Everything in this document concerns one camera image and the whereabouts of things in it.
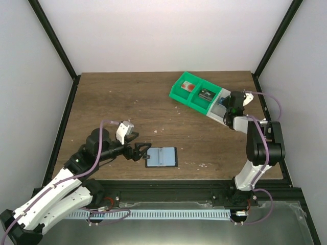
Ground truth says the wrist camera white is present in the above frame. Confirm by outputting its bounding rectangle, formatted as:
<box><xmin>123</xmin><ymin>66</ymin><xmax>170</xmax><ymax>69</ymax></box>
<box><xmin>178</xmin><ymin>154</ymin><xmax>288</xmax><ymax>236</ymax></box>
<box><xmin>243</xmin><ymin>90</ymin><xmax>254</xmax><ymax>107</ymax></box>
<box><xmin>115</xmin><ymin>120</ymin><xmax>134</xmax><ymax>145</ymax></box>

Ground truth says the green bin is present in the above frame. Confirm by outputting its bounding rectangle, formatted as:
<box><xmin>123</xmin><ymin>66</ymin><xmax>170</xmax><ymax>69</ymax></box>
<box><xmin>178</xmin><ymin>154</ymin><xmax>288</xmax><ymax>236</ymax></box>
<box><xmin>188</xmin><ymin>80</ymin><xmax>222</xmax><ymax>115</ymax></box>
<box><xmin>169</xmin><ymin>72</ymin><xmax>203</xmax><ymax>106</ymax></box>

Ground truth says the black frame post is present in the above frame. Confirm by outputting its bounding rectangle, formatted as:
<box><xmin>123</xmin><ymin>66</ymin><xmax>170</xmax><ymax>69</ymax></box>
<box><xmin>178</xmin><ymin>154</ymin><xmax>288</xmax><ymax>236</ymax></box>
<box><xmin>27</xmin><ymin>0</ymin><xmax>79</xmax><ymax>80</ymax></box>
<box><xmin>251</xmin><ymin>0</ymin><xmax>303</xmax><ymax>77</ymax></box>

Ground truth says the red white card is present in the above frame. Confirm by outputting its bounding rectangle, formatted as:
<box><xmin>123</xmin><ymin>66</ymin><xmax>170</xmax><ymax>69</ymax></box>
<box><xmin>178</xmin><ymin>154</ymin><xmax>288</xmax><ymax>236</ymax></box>
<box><xmin>181</xmin><ymin>81</ymin><xmax>196</xmax><ymax>92</ymax></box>

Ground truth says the black card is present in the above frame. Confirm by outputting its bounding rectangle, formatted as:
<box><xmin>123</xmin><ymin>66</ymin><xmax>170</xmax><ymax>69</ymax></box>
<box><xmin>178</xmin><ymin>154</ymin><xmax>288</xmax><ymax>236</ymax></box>
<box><xmin>199</xmin><ymin>88</ymin><xmax>216</xmax><ymax>102</ymax></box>

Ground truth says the green bin left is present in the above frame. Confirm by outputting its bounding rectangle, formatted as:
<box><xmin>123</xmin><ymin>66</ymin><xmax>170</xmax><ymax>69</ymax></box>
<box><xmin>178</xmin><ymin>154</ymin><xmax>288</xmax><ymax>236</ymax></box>
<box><xmin>169</xmin><ymin>72</ymin><xmax>203</xmax><ymax>106</ymax></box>

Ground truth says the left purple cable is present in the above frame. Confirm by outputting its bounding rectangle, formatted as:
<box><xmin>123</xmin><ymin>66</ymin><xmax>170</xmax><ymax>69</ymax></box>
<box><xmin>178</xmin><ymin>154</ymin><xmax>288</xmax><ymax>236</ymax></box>
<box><xmin>1</xmin><ymin>119</ymin><xmax>120</xmax><ymax>245</ymax></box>

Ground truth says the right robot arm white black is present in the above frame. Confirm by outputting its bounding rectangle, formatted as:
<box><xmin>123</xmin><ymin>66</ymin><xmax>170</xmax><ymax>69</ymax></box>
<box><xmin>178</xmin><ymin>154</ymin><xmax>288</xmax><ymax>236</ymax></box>
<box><xmin>222</xmin><ymin>91</ymin><xmax>286</xmax><ymax>205</ymax></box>

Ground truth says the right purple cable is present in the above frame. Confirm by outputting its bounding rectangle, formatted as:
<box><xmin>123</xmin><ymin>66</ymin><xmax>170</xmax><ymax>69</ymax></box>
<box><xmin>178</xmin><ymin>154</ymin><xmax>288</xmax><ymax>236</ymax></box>
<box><xmin>242</xmin><ymin>89</ymin><xmax>283</xmax><ymax>226</ymax></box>

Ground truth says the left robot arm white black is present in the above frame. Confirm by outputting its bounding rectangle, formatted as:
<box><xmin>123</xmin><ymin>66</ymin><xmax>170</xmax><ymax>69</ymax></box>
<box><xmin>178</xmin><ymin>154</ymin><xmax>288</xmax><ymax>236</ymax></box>
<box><xmin>1</xmin><ymin>128</ymin><xmax>152</xmax><ymax>244</ymax></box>

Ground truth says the left black frame post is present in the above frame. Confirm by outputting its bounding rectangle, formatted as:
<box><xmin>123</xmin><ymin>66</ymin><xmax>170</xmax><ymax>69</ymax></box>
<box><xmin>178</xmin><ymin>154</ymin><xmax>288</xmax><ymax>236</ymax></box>
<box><xmin>27</xmin><ymin>0</ymin><xmax>79</xmax><ymax>80</ymax></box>

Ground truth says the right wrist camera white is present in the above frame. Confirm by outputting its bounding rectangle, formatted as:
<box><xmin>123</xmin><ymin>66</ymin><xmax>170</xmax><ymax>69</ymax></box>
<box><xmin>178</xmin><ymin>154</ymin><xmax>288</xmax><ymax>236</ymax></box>
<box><xmin>243</xmin><ymin>90</ymin><xmax>254</xmax><ymax>107</ymax></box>

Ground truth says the light blue slotted cable duct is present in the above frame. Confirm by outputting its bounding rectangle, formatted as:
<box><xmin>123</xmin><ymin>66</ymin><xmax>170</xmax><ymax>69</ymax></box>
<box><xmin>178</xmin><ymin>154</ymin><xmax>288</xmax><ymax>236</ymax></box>
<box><xmin>66</xmin><ymin>209</ymin><xmax>231</xmax><ymax>221</ymax></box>

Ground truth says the right black frame post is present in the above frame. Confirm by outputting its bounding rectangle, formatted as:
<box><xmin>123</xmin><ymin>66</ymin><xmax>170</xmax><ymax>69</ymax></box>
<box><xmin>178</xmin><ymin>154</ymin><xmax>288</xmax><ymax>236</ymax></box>
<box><xmin>251</xmin><ymin>0</ymin><xmax>303</xmax><ymax>77</ymax></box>

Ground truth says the black aluminium front rail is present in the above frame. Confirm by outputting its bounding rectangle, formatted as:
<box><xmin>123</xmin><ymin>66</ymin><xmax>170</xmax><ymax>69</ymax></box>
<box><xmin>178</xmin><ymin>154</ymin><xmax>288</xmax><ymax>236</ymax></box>
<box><xmin>84</xmin><ymin>180</ymin><xmax>304</xmax><ymax>208</ymax></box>

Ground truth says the black card holder wallet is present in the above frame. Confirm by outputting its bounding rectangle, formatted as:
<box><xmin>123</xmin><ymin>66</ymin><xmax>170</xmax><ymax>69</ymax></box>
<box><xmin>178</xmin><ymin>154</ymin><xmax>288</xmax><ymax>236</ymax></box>
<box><xmin>143</xmin><ymin>147</ymin><xmax>178</xmax><ymax>168</ymax></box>

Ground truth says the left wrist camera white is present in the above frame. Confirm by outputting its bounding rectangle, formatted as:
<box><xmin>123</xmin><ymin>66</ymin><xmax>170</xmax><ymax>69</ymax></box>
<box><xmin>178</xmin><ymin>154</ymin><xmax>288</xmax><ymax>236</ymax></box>
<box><xmin>115</xmin><ymin>120</ymin><xmax>134</xmax><ymax>145</ymax></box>

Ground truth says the white bin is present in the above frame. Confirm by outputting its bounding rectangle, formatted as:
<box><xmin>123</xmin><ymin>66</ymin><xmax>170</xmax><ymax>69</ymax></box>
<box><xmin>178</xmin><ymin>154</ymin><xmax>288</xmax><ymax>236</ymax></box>
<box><xmin>206</xmin><ymin>88</ymin><xmax>230</xmax><ymax>125</ymax></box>

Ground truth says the green bin middle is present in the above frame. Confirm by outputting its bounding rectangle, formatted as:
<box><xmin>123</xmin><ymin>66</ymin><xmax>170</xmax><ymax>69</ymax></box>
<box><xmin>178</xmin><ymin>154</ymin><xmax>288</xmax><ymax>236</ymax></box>
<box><xmin>188</xmin><ymin>80</ymin><xmax>222</xmax><ymax>115</ymax></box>

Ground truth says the purple cable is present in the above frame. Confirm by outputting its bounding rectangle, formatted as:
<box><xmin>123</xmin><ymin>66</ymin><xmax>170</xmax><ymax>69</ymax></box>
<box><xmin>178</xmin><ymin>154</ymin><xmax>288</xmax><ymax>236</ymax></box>
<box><xmin>242</xmin><ymin>89</ymin><xmax>283</xmax><ymax>226</ymax></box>
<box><xmin>1</xmin><ymin>119</ymin><xmax>120</xmax><ymax>245</ymax></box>

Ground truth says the blue card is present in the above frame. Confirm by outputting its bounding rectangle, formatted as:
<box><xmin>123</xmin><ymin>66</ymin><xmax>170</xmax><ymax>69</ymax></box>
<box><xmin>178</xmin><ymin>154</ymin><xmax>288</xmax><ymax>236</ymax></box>
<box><xmin>218</xmin><ymin>97</ymin><xmax>226</xmax><ymax>107</ymax></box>

